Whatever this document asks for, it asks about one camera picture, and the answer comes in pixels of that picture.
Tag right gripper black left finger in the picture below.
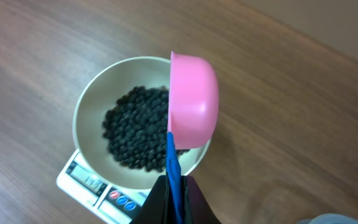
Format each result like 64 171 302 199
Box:
131 175 170 224

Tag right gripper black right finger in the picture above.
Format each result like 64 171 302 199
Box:
181 175 221 224

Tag pink scoop with blue handle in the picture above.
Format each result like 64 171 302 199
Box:
166 52 219 223

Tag white digital kitchen scale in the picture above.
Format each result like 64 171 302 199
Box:
56 150 147 224

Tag black beans in bowl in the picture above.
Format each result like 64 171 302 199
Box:
101 85 191 174

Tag white round bowl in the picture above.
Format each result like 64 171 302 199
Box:
73 56 212 191

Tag clear plastic food container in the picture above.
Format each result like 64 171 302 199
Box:
297 213 358 224

